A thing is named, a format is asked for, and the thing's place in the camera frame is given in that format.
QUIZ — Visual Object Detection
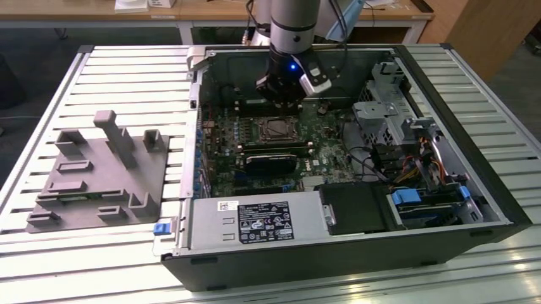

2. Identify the CPU socket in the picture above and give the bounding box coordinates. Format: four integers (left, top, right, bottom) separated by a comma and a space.
252, 115, 304, 143

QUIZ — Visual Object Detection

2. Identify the black RAM slot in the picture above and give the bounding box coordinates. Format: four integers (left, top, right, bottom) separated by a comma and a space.
233, 97, 301, 117

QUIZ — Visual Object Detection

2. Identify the black RAM stick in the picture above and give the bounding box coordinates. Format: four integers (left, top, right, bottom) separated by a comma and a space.
240, 141, 305, 150

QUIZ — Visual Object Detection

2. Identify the metal disk bay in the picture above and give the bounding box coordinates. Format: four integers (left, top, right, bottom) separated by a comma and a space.
352, 61, 443, 149

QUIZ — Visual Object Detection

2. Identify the black graphics card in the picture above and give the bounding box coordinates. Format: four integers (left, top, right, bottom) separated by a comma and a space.
240, 153, 300, 177

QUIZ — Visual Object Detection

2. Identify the green motherboard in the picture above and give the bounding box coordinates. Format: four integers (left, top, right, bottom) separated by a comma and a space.
197, 101, 372, 197

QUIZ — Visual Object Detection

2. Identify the silver chipset heatsink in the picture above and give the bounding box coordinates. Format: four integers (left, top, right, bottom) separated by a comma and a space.
301, 175, 325, 191

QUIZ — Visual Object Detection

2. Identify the black drive box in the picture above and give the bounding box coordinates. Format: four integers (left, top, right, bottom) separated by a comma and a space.
316, 182, 398, 236

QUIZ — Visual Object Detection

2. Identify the white box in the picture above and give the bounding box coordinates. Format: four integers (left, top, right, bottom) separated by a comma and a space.
113, 0, 149, 14

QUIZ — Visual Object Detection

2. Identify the silver power supply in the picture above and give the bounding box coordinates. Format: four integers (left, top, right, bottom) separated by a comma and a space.
185, 191, 335, 251

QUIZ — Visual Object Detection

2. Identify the hard disk in blue carrier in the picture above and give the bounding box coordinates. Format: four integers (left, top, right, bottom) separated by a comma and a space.
388, 186, 466, 229

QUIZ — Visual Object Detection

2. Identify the grey parts rack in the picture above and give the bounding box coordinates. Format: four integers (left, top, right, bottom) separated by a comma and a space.
24, 110, 172, 235

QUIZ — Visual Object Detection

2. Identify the wooden cabinet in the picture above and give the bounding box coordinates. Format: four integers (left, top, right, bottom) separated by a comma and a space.
418, 0, 541, 83

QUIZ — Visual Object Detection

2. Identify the black PC case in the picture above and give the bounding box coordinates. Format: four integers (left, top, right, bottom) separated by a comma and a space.
160, 43, 533, 293

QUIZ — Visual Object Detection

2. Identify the green RAM stick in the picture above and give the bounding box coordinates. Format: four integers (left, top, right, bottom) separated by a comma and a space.
58, 194, 102, 202

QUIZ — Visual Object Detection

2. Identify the wooden desk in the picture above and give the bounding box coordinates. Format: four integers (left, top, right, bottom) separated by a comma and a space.
0, 0, 436, 45

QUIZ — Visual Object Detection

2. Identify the black bin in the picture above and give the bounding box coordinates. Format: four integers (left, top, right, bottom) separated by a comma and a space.
0, 52, 26, 110

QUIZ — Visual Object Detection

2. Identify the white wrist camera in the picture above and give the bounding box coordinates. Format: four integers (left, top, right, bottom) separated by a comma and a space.
297, 58, 332, 95

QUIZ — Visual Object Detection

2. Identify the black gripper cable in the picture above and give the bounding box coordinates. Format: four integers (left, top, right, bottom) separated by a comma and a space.
327, 0, 355, 79

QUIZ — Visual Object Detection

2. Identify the coloured power wire bundle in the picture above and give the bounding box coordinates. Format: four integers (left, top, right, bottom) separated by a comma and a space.
396, 136, 448, 184

